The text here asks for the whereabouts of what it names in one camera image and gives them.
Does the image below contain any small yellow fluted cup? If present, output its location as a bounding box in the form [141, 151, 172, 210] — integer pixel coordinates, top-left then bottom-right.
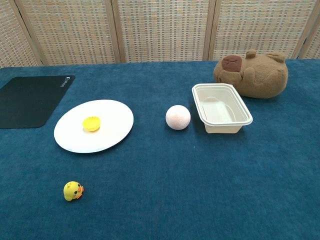
[82, 116, 102, 133]

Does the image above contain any brown capybara plush toy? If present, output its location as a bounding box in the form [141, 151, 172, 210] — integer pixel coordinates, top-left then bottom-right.
[213, 49, 289, 99]

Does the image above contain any woven folding screen panel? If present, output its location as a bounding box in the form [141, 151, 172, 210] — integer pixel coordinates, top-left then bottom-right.
[109, 0, 216, 63]
[14, 0, 125, 66]
[203, 0, 316, 61]
[298, 0, 320, 60]
[0, 0, 43, 68]

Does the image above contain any white round plate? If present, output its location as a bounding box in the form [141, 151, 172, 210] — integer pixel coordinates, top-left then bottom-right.
[53, 99, 135, 154]

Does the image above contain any pale pink ball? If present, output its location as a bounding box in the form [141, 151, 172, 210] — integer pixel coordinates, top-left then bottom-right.
[165, 104, 192, 131]

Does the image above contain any black mouse pad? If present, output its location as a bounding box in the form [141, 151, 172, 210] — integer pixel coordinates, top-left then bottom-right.
[0, 75, 76, 130]

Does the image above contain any white plastic food container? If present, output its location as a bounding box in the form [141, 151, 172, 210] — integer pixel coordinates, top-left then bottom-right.
[191, 83, 254, 135]

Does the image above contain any little yellow chick toy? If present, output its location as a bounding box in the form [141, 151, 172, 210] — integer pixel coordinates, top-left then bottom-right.
[62, 180, 85, 202]

